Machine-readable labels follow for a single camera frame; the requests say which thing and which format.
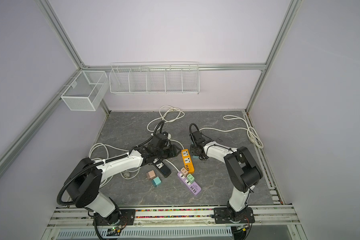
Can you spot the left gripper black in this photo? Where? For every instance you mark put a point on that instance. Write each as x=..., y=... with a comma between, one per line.
x=173, y=151

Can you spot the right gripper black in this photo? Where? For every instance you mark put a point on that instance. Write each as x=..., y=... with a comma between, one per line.
x=192, y=150

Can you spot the black power strip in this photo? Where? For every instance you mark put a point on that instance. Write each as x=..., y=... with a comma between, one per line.
x=162, y=168

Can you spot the orange power strip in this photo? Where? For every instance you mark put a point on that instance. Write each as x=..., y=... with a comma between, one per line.
x=187, y=161

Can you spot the pink plug adapter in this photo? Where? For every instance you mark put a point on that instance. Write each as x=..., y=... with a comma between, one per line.
x=151, y=175

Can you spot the green adapter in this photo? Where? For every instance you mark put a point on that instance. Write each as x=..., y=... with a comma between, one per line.
x=190, y=179

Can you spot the teal plug adapter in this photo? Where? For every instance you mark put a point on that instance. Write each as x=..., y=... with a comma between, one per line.
x=156, y=181

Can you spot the purple power strip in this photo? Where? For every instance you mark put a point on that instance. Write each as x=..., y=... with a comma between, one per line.
x=194, y=187

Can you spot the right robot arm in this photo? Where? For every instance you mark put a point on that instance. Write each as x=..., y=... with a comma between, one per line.
x=244, y=173

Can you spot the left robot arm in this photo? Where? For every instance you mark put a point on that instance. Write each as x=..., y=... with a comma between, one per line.
x=82, y=187

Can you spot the white mesh box basket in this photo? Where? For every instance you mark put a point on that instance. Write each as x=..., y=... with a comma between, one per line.
x=86, y=91

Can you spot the white wire rack basket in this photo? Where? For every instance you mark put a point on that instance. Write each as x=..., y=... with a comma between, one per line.
x=155, y=78

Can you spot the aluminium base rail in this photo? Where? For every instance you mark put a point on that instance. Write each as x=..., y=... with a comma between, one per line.
x=171, y=222

